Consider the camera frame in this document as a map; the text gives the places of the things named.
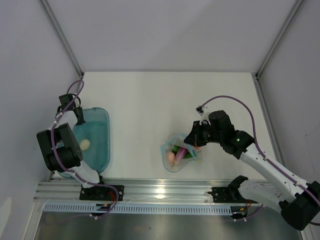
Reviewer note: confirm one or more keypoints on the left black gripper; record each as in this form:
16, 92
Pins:
81, 120

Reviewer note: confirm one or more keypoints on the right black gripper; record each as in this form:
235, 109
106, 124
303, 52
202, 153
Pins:
194, 138

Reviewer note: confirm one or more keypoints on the green toy chili pepper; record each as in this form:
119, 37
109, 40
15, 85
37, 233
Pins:
188, 156

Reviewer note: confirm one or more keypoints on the purple toy eggplant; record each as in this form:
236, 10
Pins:
180, 155

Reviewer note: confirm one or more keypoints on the green toy bell pepper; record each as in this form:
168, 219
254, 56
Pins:
175, 149

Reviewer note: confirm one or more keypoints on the clear zip top bag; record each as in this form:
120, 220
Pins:
178, 139

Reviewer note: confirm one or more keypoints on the pink toy egg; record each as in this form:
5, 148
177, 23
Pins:
170, 157

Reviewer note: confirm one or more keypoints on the white toy egg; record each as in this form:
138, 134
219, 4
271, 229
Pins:
84, 144

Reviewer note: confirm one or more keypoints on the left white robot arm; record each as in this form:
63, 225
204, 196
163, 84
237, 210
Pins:
65, 162

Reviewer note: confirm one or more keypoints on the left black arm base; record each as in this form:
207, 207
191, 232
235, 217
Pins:
101, 193

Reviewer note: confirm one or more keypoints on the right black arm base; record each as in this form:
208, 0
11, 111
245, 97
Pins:
226, 195

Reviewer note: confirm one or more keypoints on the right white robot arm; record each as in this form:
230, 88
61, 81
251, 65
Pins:
297, 200

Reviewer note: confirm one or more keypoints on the teal plastic tray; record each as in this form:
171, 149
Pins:
96, 128

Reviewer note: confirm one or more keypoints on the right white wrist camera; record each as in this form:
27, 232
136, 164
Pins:
202, 110

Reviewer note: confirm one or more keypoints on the aluminium mounting rail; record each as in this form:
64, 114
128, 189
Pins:
139, 191

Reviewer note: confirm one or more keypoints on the left aluminium frame post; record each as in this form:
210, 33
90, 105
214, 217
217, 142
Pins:
55, 25

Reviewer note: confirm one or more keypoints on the aluminium frame post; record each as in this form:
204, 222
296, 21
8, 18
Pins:
55, 25
281, 35

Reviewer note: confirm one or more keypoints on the white slotted cable duct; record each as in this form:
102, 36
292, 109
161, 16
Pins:
132, 208

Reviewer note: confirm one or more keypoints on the right aluminium frame post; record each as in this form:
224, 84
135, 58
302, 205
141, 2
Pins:
281, 35

